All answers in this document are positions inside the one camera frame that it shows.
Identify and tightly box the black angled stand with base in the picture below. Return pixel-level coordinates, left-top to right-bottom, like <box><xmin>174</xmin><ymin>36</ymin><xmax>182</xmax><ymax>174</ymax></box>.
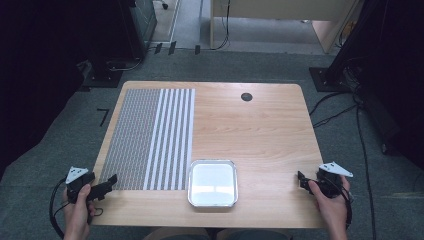
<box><xmin>308</xmin><ymin>0</ymin><xmax>384</xmax><ymax>93</ymax></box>

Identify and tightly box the light wooden desk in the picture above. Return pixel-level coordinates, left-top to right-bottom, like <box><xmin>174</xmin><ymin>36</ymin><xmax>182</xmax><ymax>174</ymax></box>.
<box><xmin>209</xmin><ymin>0</ymin><xmax>363</xmax><ymax>54</ymax></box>

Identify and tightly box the long black floor cable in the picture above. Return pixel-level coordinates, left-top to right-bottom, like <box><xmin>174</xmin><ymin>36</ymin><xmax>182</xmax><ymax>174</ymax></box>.
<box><xmin>355</xmin><ymin>99</ymin><xmax>378</xmax><ymax>240</ymax></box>

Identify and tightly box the right hand-held gripper cable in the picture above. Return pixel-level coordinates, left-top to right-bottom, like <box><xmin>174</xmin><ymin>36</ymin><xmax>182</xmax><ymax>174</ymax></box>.
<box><xmin>328</xmin><ymin>174</ymin><xmax>355</xmax><ymax>231</ymax></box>

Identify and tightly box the person's right leg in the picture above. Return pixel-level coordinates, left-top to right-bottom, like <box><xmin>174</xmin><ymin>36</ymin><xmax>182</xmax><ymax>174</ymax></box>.
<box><xmin>216</xmin><ymin>228</ymin><xmax>294</xmax><ymax>240</ymax></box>

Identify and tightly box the person's leg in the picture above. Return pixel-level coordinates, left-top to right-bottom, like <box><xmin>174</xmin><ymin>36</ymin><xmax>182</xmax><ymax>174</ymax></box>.
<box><xmin>216</xmin><ymin>228</ymin><xmax>294</xmax><ymax>240</ymax></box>
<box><xmin>143</xmin><ymin>227</ymin><xmax>211</xmax><ymax>240</ymax></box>

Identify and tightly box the dark glass cabinet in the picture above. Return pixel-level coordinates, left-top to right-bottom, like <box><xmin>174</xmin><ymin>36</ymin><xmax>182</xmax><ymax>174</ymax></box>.
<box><xmin>128</xmin><ymin>0</ymin><xmax>158</xmax><ymax>51</ymax></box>

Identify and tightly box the black hanging cable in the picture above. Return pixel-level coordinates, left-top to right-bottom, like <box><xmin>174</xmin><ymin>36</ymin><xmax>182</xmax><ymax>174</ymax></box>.
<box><xmin>213</xmin><ymin>0</ymin><xmax>232</xmax><ymax>51</ymax></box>

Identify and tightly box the dark curtain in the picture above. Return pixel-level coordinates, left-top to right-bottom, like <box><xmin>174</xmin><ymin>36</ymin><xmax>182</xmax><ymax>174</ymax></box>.
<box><xmin>0</xmin><ymin>0</ymin><xmax>121</xmax><ymax>181</ymax></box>
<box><xmin>343</xmin><ymin>0</ymin><xmax>424</xmax><ymax>171</ymax></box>

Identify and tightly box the person's left leg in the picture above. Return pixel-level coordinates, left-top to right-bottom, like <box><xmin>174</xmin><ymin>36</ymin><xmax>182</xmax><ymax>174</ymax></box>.
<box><xmin>143</xmin><ymin>227</ymin><xmax>211</xmax><ymax>240</ymax></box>

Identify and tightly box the grey striped placemat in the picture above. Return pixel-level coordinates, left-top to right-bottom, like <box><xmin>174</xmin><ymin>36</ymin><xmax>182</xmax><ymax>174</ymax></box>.
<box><xmin>98</xmin><ymin>87</ymin><xmax>197</xmax><ymax>192</ymax></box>

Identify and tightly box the person's left hand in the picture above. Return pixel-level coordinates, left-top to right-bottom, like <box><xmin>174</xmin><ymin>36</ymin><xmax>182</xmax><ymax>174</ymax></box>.
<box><xmin>62</xmin><ymin>183</ymin><xmax>98</xmax><ymax>233</ymax></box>

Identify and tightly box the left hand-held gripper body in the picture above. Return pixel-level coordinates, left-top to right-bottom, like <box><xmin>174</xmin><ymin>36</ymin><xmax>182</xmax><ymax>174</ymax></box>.
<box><xmin>64</xmin><ymin>165</ymin><xmax>98</xmax><ymax>205</ymax></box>

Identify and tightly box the white square tray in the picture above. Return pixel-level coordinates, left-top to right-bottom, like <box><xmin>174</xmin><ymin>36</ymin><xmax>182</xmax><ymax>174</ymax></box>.
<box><xmin>187</xmin><ymin>158</ymin><xmax>240</xmax><ymax>208</ymax></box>

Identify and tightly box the person's right hand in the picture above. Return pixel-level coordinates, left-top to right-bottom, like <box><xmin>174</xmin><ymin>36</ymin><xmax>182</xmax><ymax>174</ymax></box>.
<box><xmin>307</xmin><ymin>175</ymin><xmax>352</xmax><ymax>231</ymax></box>

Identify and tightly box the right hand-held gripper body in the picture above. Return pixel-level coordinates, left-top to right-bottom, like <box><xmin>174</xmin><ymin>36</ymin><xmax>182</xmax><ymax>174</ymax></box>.
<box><xmin>314</xmin><ymin>161</ymin><xmax>354</xmax><ymax>200</ymax></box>

